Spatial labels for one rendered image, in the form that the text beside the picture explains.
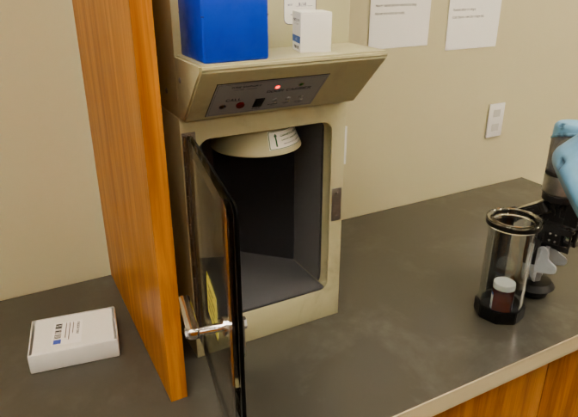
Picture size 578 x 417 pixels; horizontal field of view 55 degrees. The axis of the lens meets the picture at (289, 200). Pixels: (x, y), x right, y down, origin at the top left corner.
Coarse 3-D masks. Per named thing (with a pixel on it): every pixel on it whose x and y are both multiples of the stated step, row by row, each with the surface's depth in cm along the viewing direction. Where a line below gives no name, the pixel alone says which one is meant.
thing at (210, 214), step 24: (192, 144) 82; (192, 168) 85; (192, 192) 89; (216, 192) 67; (216, 216) 69; (216, 240) 71; (216, 264) 74; (216, 288) 76; (216, 336) 82; (216, 360) 86; (216, 384) 89; (240, 384) 71; (240, 408) 73
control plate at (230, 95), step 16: (272, 80) 84; (288, 80) 85; (304, 80) 87; (320, 80) 89; (224, 96) 83; (240, 96) 85; (256, 96) 87; (272, 96) 88; (288, 96) 90; (304, 96) 92; (208, 112) 86; (224, 112) 88; (240, 112) 89
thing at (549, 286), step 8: (528, 280) 126; (536, 280) 126; (544, 280) 126; (528, 288) 124; (536, 288) 124; (544, 288) 124; (552, 288) 125; (528, 296) 126; (536, 296) 125; (544, 296) 126
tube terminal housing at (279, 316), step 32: (160, 0) 85; (320, 0) 93; (160, 32) 89; (288, 32) 92; (160, 64) 92; (192, 128) 90; (224, 128) 93; (256, 128) 96; (192, 288) 101; (256, 320) 110; (288, 320) 115
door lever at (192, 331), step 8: (184, 296) 78; (184, 304) 76; (184, 312) 74; (192, 312) 74; (184, 320) 73; (192, 320) 73; (224, 320) 72; (184, 328) 71; (192, 328) 71; (200, 328) 71; (208, 328) 72; (216, 328) 72; (224, 328) 71; (192, 336) 71
